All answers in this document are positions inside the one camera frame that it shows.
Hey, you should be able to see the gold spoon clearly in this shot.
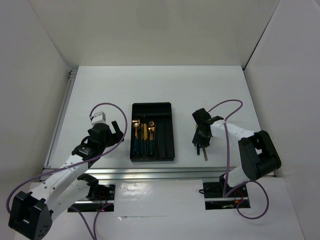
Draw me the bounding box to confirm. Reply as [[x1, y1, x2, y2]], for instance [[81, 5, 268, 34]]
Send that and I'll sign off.
[[131, 117, 141, 155]]

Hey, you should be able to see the green handled knife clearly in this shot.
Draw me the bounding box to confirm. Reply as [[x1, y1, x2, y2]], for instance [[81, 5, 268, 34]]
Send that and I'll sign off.
[[140, 123, 148, 156]]

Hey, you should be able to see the gold fork green handle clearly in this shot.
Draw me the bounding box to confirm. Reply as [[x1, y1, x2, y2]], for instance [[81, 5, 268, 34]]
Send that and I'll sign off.
[[148, 121, 155, 157], [148, 121, 156, 157]]

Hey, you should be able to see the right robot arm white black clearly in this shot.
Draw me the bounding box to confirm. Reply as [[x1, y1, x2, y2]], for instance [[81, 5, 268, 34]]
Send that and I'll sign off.
[[192, 108, 282, 197]]

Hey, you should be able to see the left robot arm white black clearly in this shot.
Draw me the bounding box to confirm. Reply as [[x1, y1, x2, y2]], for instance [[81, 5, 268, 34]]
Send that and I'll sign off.
[[8, 120, 124, 240]]

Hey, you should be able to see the black cutlery tray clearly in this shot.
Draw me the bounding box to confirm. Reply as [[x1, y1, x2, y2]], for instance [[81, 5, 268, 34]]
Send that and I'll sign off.
[[129, 102, 175, 163]]

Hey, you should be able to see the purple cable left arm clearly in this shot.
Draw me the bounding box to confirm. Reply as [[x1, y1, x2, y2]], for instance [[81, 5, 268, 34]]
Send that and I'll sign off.
[[6, 102, 129, 240]]

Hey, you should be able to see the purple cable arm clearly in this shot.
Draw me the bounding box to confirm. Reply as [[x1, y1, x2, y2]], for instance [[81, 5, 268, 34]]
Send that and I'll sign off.
[[207, 99, 270, 220], [6, 102, 129, 240]]

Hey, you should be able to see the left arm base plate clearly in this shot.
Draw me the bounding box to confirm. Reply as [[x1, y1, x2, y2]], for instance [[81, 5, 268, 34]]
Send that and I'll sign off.
[[72, 184, 116, 213]]

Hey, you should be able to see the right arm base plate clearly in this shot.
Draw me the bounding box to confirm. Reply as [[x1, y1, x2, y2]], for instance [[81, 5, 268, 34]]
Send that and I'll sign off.
[[198, 182, 251, 210]]

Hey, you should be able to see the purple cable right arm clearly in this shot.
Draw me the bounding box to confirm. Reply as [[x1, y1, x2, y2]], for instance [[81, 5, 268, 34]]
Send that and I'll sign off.
[[207, 99, 270, 220]]

